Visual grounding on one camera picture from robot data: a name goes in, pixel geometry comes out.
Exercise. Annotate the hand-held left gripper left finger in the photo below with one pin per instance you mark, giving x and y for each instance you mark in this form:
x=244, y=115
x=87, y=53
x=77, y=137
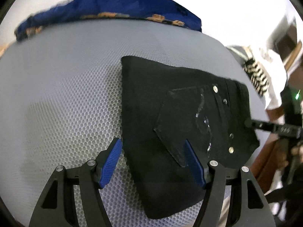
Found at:
x=110, y=163

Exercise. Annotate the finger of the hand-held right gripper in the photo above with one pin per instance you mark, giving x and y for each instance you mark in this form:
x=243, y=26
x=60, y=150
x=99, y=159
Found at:
x=260, y=124

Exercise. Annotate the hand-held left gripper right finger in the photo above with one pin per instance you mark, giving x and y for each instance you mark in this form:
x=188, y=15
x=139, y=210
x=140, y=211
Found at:
x=194, y=163

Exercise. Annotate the black pants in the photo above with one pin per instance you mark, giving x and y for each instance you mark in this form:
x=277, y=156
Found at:
x=146, y=99

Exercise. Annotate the person's right hand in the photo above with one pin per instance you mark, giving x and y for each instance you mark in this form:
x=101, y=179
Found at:
x=297, y=150

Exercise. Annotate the black white striped cloth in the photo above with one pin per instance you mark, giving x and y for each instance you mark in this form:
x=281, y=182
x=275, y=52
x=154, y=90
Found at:
x=256, y=75

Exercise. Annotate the beige bed sheet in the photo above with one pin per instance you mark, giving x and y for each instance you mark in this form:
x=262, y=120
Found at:
x=224, y=208

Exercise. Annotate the wooden framed furniture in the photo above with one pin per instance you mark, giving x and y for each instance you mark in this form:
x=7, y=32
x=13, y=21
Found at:
x=287, y=40

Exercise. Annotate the grey mesh mat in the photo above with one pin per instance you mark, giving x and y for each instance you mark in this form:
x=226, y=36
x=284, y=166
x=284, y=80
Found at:
x=71, y=75

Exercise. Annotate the blue floral blanket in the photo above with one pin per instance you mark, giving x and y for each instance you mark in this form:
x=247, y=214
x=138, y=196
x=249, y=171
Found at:
x=106, y=4

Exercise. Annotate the wooden bed frame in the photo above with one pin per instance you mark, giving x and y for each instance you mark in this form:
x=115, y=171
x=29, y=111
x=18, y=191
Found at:
x=267, y=160

